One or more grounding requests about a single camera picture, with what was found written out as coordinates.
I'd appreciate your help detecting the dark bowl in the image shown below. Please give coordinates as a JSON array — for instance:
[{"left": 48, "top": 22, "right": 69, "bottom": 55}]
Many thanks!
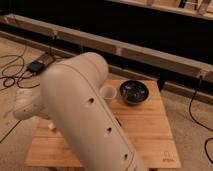
[{"left": 119, "top": 80, "right": 149, "bottom": 105}]

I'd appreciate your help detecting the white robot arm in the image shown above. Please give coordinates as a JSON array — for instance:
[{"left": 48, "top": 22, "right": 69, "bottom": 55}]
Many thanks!
[{"left": 14, "top": 52, "right": 148, "bottom": 171}]

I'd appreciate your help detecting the clear plastic bottle white cap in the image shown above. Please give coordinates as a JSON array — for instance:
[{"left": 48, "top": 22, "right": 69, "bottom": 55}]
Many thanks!
[{"left": 48, "top": 123, "right": 56, "bottom": 131}]

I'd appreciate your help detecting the black floor cable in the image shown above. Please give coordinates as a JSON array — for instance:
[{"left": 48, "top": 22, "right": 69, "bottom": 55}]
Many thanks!
[{"left": 0, "top": 40, "right": 68, "bottom": 90}]

